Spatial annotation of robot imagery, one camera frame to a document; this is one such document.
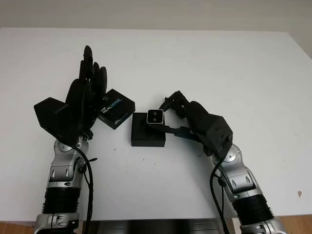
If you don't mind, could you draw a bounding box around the dark robot torso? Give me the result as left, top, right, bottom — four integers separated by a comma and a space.
97, 218, 242, 234

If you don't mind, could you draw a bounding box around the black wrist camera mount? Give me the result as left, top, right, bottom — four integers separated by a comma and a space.
206, 115, 234, 159
33, 97, 79, 144

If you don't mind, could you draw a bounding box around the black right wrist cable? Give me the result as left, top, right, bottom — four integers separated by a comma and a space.
210, 156, 230, 234

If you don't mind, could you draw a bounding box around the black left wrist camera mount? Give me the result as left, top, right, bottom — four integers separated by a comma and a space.
33, 97, 79, 144

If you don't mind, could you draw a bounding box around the black RealSense box lid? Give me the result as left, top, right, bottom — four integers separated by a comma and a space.
97, 88, 136, 131

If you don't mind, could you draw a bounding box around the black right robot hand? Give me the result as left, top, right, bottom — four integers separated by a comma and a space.
158, 90, 220, 157

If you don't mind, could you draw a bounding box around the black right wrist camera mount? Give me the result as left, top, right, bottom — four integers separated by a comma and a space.
206, 115, 234, 159

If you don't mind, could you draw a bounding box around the small silver depth camera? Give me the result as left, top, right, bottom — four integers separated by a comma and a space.
146, 109, 165, 126

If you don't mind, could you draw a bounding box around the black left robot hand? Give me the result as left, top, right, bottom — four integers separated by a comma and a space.
64, 45, 109, 140

